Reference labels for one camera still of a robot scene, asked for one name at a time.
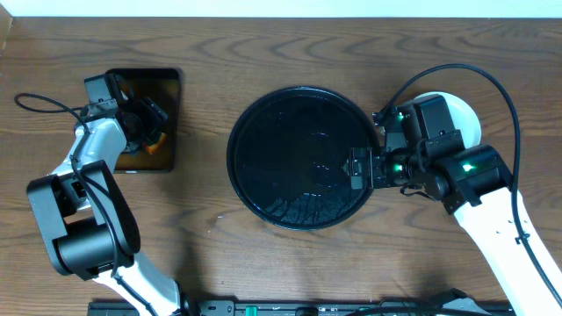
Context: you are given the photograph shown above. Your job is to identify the orange green scrub sponge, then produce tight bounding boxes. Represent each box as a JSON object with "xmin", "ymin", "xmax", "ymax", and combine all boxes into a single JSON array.
[{"xmin": 142, "ymin": 131, "xmax": 168, "ymax": 154}]

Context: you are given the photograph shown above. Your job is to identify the light green plate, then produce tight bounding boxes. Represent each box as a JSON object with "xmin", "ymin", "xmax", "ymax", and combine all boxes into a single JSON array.
[{"xmin": 416, "ymin": 91, "xmax": 482, "ymax": 149}]

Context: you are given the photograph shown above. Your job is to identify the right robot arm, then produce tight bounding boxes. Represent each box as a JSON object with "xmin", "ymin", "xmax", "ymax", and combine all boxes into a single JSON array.
[{"xmin": 343, "ymin": 140, "xmax": 561, "ymax": 315}]

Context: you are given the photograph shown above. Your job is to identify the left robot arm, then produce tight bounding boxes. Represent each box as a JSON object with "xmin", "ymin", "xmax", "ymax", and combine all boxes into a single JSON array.
[{"xmin": 26, "ymin": 97, "xmax": 189, "ymax": 315}]

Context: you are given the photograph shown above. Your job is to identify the black rectangular water tray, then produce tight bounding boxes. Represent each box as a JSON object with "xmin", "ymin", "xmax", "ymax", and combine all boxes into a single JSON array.
[{"xmin": 106, "ymin": 68, "xmax": 182, "ymax": 174}]

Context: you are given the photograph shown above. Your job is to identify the round black serving tray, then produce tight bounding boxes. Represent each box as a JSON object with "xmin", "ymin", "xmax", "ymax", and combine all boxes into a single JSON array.
[{"xmin": 227, "ymin": 86, "xmax": 378, "ymax": 231}]

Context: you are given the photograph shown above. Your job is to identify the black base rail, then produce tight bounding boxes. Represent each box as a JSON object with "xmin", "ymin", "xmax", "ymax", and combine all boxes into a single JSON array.
[{"xmin": 86, "ymin": 298, "xmax": 515, "ymax": 316}]

